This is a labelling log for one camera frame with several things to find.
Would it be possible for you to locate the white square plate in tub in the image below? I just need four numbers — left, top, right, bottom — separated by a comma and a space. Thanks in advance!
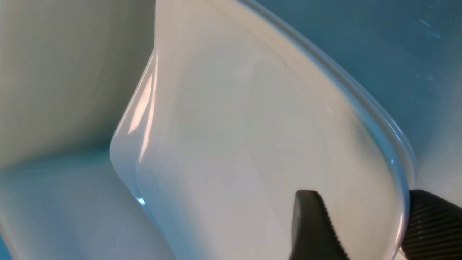
240, 0, 417, 260

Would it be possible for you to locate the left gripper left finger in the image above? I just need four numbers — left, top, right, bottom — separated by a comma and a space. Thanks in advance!
289, 190, 349, 260

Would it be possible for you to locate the large white square plate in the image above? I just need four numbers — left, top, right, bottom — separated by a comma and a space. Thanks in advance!
109, 0, 401, 260

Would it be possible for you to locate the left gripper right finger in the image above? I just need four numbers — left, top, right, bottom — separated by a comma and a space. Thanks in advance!
401, 190, 462, 260

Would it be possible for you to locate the large white plastic tub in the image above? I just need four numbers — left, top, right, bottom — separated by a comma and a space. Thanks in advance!
1, 0, 461, 260

